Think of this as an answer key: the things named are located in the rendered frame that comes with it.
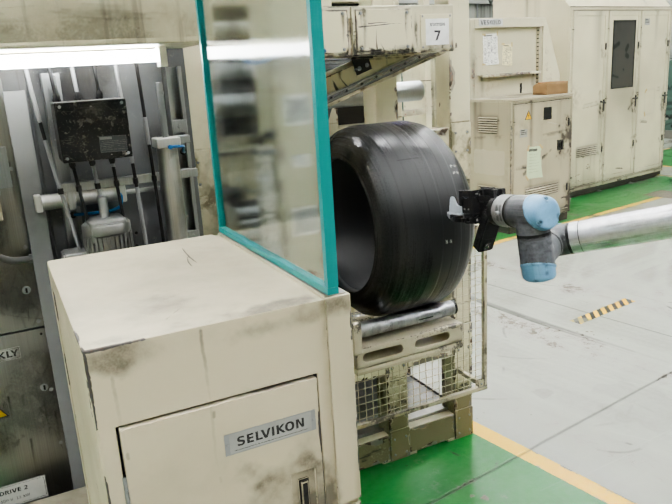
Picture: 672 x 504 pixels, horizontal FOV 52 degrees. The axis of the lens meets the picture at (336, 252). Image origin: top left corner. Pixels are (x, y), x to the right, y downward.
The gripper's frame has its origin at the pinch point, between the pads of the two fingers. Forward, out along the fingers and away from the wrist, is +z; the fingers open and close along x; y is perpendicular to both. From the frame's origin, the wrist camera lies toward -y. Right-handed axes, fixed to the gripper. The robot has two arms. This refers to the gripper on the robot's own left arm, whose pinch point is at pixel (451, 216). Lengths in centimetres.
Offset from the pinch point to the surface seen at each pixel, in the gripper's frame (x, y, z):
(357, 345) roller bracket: 25.1, -32.0, 12.9
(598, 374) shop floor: -156, -110, 103
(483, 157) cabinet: -313, -5, 380
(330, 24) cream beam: 9, 57, 40
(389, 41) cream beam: -11, 51, 40
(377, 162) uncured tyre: 14.9, 15.9, 9.7
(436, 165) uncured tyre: -0.3, 13.2, 5.3
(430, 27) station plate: -27, 55, 40
